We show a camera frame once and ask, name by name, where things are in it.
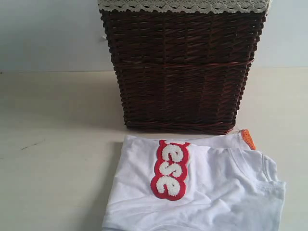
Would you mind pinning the white t-shirt with red lettering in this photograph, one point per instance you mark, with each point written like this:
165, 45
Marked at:
221, 183

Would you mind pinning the dark brown wicker basket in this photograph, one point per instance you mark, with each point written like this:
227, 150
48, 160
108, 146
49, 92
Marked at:
182, 72

